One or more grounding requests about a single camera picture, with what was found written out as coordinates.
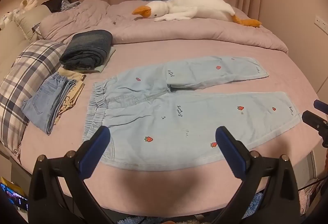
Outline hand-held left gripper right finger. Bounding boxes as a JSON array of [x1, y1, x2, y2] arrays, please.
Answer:
[[213, 126, 300, 224]]

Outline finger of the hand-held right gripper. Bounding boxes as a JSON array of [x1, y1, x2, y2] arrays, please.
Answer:
[[302, 110, 328, 148], [313, 99, 328, 112]]

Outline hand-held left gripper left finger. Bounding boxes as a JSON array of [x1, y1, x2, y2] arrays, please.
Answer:
[[28, 125, 114, 224]]

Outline light blue strawberry pants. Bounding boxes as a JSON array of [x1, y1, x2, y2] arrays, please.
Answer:
[[82, 56, 303, 172]]

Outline folded beige pants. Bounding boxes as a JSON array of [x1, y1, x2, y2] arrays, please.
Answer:
[[55, 67, 87, 124]]

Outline folded blue jeans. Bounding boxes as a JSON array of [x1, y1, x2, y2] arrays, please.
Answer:
[[21, 73, 77, 135]]

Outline pink bed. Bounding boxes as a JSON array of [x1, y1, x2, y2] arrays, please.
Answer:
[[19, 42, 326, 210]]

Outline stack of magazines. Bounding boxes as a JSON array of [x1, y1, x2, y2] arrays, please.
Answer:
[[298, 183, 321, 214]]

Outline folded light green cloth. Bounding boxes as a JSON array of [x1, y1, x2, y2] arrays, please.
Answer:
[[90, 46, 116, 73]]

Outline yellow packet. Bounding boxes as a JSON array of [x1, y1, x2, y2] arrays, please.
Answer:
[[1, 176, 25, 196]]

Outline lit phone screen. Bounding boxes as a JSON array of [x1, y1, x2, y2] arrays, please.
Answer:
[[0, 183, 28, 211]]

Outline plaid pillow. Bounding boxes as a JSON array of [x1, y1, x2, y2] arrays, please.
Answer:
[[0, 40, 67, 156]]

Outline folded dark jeans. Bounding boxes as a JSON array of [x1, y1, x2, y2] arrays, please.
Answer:
[[59, 30, 113, 71]]

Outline pink quilt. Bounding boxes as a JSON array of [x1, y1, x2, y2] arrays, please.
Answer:
[[38, 0, 289, 55]]

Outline beige pillow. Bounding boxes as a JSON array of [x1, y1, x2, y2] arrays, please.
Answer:
[[0, 5, 52, 68]]

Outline plaid shirt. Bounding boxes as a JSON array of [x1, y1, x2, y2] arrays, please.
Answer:
[[60, 0, 82, 11]]

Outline white goose plush toy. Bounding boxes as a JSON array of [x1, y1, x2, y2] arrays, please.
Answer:
[[132, 0, 262, 28]]

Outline dark clothing pile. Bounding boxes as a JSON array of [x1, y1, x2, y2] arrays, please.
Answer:
[[41, 0, 64, 13]]

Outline small white plush toy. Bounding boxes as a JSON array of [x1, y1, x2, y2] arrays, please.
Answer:
[[20, 0, 38, 11], [0, 10, 16, 30]]

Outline white wall socket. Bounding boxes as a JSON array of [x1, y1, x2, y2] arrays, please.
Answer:
[[315, 16, 327, 31]]

